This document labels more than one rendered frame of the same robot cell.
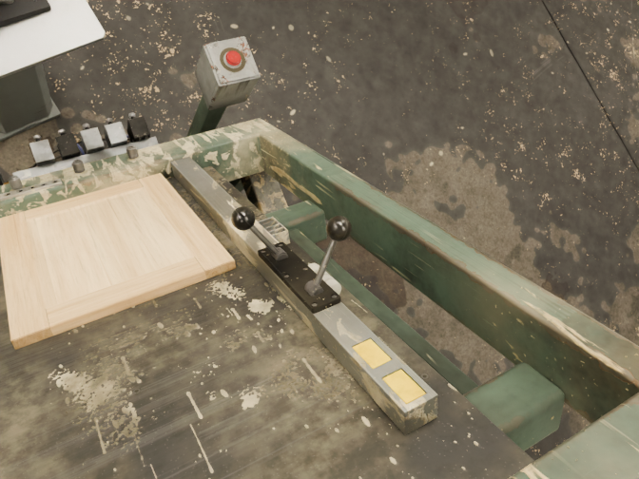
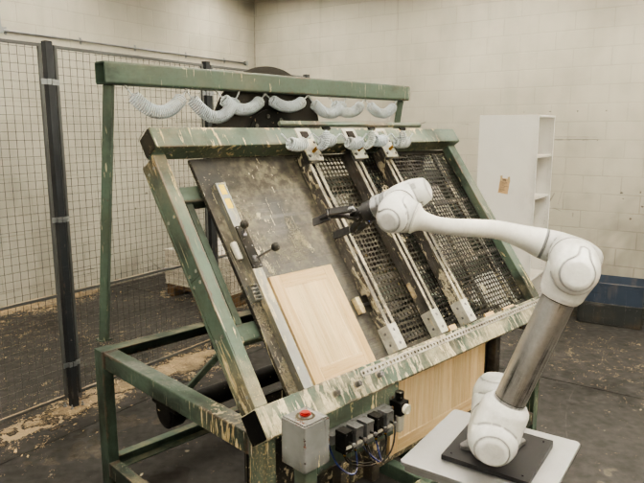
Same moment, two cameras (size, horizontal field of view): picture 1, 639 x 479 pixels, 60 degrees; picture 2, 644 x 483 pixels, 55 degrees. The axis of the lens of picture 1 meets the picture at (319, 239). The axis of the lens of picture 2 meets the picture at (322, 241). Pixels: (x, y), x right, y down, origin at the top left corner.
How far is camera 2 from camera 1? 2.75 m
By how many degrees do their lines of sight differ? 97
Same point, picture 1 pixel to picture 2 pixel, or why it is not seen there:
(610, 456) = (197, 138)
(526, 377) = not seen: hidden behind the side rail
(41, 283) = (334, 293)
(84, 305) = (315, 272)
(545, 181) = not seen: outside the picture
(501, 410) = (187, 191)
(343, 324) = (235, 217)
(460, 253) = (190, 228)
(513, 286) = (179, 204)
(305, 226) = not seen: hidden behind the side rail
